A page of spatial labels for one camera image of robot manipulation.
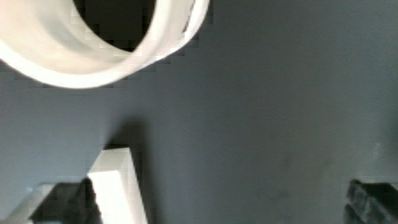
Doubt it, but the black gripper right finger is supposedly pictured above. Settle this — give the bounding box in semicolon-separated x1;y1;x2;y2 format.
342;180;398;224

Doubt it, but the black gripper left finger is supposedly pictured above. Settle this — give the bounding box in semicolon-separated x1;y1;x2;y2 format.
30;179;99;224

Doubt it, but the white lamp shade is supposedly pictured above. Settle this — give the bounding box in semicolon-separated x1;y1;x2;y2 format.
0;0;209;89

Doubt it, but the white fence frame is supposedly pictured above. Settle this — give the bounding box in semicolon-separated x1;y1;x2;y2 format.
86;148;147;224

